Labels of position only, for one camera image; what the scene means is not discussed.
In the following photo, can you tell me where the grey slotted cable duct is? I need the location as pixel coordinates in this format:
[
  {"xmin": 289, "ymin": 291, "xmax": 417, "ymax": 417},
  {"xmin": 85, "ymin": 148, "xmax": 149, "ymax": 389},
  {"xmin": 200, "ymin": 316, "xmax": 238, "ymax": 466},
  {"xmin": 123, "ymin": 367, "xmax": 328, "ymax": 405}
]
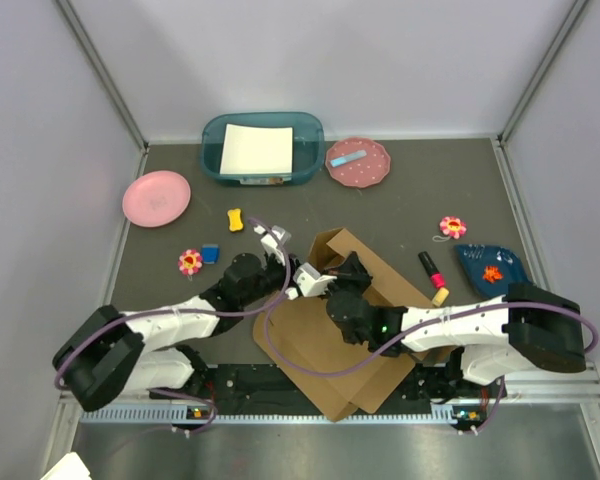
[{"xmin": 80, "ymin": 403, "xmax": 483, "ymax": 425}]

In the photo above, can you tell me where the plain pink plate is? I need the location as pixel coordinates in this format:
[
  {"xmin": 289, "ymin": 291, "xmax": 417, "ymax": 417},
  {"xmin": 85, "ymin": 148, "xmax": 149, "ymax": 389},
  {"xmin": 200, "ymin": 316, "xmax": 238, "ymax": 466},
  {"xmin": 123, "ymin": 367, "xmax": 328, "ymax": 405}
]
[{"xmin": 122, "ymin": 170, "xmax": 191, "ymax": 228}]

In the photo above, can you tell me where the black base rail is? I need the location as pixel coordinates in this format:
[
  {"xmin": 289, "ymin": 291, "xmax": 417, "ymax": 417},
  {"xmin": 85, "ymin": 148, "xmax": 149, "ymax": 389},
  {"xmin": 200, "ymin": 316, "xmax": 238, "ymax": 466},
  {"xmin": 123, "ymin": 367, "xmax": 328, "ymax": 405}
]
[{"xmin": 149, "ymin": 363, "xmax": 506, "ymax": 404}]

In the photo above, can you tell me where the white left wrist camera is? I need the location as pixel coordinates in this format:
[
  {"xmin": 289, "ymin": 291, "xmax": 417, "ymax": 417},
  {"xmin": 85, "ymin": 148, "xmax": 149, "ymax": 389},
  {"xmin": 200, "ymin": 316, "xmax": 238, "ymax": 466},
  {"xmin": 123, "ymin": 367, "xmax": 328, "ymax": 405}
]
[{"xmin": 253, "ymin": 225, "xmax": 291, "ymax": 266}]

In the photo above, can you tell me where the brown cardboard box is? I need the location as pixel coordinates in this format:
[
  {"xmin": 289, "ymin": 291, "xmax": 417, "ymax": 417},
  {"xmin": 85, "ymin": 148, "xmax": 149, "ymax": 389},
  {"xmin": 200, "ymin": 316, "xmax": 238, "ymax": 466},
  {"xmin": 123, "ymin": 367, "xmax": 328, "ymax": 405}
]
[{"xmin": 252, "ymin": 228, "xmax": 453, "ymax": 422}]

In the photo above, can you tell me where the dark blue leaf plate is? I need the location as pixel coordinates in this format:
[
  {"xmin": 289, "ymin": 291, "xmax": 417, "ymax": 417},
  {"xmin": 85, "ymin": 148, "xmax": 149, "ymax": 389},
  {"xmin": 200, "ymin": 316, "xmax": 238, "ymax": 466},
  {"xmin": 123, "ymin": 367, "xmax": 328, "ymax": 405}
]
[{"xmin": 454, "ymin": 244, "xmax": 530, "ymax": 298}]

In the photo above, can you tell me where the blue eraser block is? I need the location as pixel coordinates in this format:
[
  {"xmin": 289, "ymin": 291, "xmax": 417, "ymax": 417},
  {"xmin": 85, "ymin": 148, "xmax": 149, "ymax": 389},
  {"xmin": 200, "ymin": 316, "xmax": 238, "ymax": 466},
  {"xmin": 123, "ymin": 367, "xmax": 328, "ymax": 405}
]
[{"xmin": 200, "ymin": 244, "xmax": 220, "ymax": 264}]

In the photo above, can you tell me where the pink dotted plate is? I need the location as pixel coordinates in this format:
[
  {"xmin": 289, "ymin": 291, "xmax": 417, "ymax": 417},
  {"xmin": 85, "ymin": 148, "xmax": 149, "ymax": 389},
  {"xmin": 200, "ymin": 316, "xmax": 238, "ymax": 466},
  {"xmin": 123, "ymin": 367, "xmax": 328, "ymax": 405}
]
[{"xmin": 325, "ymin": 137, "xmax": 391, "ymax": 189}]

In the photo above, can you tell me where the white object bottom corner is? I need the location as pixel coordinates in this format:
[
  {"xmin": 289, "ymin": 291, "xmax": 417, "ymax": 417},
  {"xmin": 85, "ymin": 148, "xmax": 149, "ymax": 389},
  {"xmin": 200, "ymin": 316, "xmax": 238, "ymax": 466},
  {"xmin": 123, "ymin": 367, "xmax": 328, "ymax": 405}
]
[{"xmin": 41, "ymin": 452, "xmax": 91, "ymax": 480}]

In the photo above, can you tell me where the teal plastic basin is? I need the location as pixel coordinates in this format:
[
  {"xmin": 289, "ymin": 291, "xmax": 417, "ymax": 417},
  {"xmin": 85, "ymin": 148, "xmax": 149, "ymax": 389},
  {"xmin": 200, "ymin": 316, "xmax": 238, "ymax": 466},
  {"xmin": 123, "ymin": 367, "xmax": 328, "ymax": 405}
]
[{"xmin": 199, "ymin": 112, "xmax": 326, "ymax": 186}]

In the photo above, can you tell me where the pink flower toy right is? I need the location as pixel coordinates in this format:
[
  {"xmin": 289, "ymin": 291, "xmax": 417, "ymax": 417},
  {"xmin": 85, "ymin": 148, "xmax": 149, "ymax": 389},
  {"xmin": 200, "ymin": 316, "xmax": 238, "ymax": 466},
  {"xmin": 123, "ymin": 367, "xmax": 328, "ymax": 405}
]
[{"xmin": 432, "ymin": 216, "xmax": 467, "ymax": 243}]

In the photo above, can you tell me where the pink flower toy left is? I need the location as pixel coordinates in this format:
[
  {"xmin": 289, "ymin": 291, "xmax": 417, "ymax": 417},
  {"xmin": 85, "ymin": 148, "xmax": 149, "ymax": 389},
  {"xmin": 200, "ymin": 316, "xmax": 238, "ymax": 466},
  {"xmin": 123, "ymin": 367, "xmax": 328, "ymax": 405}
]
[{"xmin": 178, "ymin": 249, "xmax": 203, "ymax": 277}]

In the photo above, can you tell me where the orange crab toy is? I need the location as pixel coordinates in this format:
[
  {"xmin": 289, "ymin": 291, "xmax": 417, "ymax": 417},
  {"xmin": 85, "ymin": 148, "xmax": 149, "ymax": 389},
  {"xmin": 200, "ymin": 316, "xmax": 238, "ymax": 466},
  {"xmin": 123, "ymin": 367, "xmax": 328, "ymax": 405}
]
[{"xmin": 482, "ymin": 265, "xmax": 504, "ymax": 284}]

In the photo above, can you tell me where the pink flower toy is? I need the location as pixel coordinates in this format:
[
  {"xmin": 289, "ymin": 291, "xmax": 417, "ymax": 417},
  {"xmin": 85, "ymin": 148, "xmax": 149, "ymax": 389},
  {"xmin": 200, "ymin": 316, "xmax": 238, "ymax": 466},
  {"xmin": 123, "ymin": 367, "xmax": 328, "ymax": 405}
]
[
  {"xmin": 432, "ymin": 216, "xmax": 467, "ymax": 243},
  {"xmin": 178, "ymin": 249, "xmax": 203, "ymax": 277}
]

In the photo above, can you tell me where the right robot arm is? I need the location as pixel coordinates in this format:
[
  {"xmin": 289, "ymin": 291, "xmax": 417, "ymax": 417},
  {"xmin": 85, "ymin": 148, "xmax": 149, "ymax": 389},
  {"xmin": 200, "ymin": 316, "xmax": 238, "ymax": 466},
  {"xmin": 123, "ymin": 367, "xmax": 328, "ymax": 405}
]
[{"xmin": 325, "ymin": 253, "xmax": 586, "ymax": 396}]

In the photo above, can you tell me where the yellow bone-shaped eraser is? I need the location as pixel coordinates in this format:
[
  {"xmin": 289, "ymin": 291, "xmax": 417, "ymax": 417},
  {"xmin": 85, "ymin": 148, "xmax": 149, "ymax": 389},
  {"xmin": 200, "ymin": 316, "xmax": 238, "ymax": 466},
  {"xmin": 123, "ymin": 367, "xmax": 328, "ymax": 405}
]
[{"xmin": 227, "ymin": 208, "xmax": 244, "ymax": 233}]

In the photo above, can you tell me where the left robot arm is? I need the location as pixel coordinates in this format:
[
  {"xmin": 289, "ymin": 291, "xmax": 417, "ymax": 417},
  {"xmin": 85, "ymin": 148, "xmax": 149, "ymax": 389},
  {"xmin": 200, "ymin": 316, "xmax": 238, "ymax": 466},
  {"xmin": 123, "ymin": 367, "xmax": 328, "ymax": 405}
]
[{"xmin": 52, "ymin": 253, "xmax": 300, "ymax": 412}]

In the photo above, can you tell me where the light blue chalk stick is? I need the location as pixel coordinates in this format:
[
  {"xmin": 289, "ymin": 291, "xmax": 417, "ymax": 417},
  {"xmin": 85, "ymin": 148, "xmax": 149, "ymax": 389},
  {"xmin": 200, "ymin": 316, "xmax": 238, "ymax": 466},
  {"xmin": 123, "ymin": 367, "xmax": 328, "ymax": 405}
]
[{"xmin": 329, "ymin": 150, "xmax": 367, "ymax": 168}]

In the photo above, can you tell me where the white paper sheet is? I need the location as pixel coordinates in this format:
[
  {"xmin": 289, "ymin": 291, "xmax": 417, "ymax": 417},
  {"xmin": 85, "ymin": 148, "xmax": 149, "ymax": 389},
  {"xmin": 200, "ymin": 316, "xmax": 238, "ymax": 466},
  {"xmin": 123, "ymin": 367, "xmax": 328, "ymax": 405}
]
[{"xmin": 220, "ymin": 124, "xmax": 294, "ymax": 175}]

